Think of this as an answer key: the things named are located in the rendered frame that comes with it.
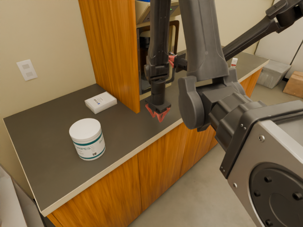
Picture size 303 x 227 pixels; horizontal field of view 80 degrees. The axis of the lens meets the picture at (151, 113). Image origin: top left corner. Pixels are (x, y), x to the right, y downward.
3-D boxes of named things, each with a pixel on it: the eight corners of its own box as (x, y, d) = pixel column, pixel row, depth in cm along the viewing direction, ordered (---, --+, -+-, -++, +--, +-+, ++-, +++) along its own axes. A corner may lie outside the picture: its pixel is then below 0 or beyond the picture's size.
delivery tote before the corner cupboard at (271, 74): (239, 77, 338) (245, 61, 317) (250, 70, 358) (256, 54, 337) (273, 91, 303) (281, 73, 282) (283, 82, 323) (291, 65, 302)
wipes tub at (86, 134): (73, 149, 88) (63, 126, 79) (97, 135, 95) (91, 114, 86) (85, 166, 81) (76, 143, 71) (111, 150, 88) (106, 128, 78)
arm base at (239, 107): (223, 180, 27) (252, 119, 19) (198, 140, 33) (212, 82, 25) (271, 166, 29) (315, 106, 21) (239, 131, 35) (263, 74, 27)
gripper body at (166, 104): (155, 97, 82) (155, 82, 77) (171, 107, 76) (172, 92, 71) (144, 102, 79) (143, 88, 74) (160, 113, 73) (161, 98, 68)
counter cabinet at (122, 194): (56, 196, 166) (5, 123, 108) (195, 105, 271) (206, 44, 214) (91, 265, 127) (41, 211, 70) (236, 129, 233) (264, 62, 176)
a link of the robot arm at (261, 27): (290, 3, 65) (297, 23, 71) (282, -4, 68) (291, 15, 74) (191, 71, 90) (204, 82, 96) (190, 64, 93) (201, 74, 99)
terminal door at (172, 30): (138, 95, 116) (135, 28, 90) (173, 80, 130) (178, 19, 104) (139, 96, 115) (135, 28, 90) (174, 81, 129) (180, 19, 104)
